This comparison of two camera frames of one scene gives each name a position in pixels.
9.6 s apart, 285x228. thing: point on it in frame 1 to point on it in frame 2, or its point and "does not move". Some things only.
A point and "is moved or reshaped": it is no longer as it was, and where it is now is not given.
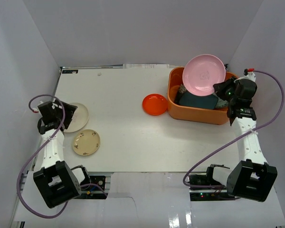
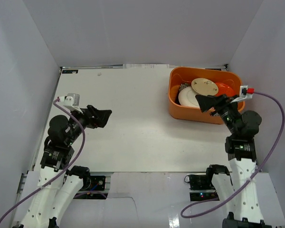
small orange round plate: [155, 104] is moved or reshaped
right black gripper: [219, 88] to [206, 102]
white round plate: [79, 119] is moved or reshaped
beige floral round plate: [86, 142] to [204, 87]
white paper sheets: [146, 66] does not move
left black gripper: [68, 115] to [90, 116]
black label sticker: [69, 71] does not move
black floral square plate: [181, 90] to [183, 85]
